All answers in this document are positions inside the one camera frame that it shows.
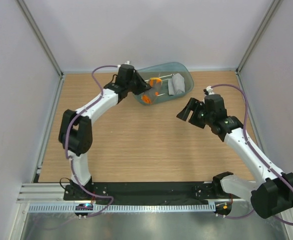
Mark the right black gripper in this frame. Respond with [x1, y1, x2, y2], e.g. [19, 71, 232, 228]
[176, 97, 214, 129]

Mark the orange grey towel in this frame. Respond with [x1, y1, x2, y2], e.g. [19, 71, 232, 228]
[141, 77, 163, 105]

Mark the grey panda towel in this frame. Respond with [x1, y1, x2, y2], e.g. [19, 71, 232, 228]
[167, 73, 185, 96]

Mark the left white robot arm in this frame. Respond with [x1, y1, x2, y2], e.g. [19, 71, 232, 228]
[58, 64, 151, 200]

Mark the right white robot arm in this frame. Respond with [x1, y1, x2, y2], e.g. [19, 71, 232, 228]
[177, 87, 293, 219]

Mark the teal plastic basin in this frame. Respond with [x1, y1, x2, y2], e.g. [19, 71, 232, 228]
[137, 62, 194, 104]

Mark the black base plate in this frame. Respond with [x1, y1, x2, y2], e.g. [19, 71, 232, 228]
[62, 181, 242, 206]

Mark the slotted cable duct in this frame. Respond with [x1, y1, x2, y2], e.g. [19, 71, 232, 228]
[28, 202, 216, 213]

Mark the aluminium frame rail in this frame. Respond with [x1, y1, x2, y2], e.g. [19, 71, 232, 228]
[16, 182, 70, 204]

